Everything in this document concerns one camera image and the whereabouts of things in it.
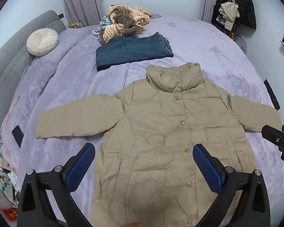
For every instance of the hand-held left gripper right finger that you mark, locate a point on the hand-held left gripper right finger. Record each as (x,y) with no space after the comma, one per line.
(207,170)

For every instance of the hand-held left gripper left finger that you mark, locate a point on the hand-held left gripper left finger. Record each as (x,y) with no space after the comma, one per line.
(81,167)

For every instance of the beige puffer jacket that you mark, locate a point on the beige puffer jacket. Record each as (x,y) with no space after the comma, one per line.
(229,14)
(156,127)

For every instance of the black phone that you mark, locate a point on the black phone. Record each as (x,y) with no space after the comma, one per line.
(18,136)

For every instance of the bedside clutter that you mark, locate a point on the bedside clutter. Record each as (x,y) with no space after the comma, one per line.
(3,177)

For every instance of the red packet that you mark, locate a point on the red packet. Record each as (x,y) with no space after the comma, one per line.
(9,214)

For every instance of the standing fan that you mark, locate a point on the standing fan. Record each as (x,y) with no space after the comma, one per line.
(241,45)

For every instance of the purple bed blanket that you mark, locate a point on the purple bed blanket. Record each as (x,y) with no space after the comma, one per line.
(203,52)

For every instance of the folded blue jeans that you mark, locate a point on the folded blue jeans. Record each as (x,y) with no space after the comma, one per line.
(132,52)

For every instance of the hanging beige puffer jacket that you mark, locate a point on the hanging beige puffer jacket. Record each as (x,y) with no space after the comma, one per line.
(229,14)

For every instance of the hanging black coat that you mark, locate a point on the hanging black coat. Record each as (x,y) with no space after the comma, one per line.
(247,7)

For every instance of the grey quilted headboard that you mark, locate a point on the grey quilted headboard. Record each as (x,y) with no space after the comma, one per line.
(11,59)

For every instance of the round white cushion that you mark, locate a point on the round white cushion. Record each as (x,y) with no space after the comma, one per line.
(42,42)

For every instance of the nightstand bottles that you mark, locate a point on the nightstand bottles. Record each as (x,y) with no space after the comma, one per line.
(73,25)

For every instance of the grey pleated curtain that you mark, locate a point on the grey pleated curtain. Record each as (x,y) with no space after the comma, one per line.
(209,2)
(80,2)

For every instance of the colourful patterned cloth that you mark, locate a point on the colourful patterned cloth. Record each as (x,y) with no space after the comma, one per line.
(101,23)

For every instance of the brown plush garment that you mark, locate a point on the brown plush garment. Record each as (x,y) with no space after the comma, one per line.
(123,19)

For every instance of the tan striped plush blanket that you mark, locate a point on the tan striped plush blanket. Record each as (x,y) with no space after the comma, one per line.
(137,16)

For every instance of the small grey cloth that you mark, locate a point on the small grey cloth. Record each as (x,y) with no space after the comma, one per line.
(155,15)

